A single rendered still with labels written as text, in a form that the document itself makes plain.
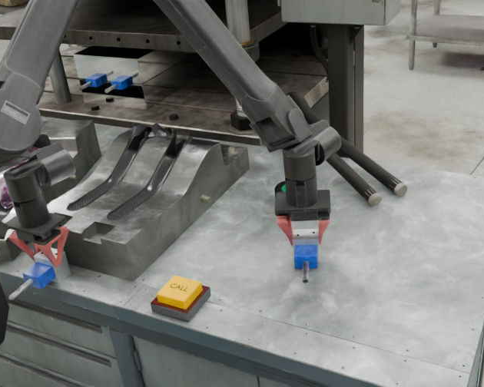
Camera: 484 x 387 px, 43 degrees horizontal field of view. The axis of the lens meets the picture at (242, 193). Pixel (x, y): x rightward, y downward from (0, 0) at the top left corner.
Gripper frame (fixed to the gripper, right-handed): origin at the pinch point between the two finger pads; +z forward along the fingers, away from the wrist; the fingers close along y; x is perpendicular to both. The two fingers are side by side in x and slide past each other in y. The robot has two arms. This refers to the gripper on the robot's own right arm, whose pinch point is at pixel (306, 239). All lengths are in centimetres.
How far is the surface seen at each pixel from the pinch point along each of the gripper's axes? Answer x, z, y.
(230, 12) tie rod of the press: -68, -28, 19
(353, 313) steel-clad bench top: 16.2, 4.5, -7.9
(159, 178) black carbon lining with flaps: -18.8, -5.1, 32.3
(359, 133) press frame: -144, 47, -18
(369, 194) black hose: -19.9, 2.6, -13.7
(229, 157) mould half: -34.3, -1.3, 18.8
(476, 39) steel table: -322, 68, -107
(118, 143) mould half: -30, -9, 44
